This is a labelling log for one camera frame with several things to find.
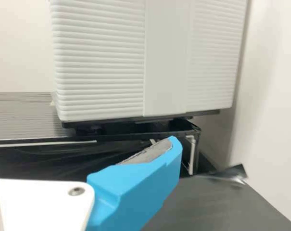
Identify incubator door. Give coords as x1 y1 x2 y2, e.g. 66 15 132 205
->
50 0 249 121

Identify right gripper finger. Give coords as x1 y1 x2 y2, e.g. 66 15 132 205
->
87 136 183 231

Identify black platform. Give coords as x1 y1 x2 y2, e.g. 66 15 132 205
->
135 165 291 231
0 92 202 179

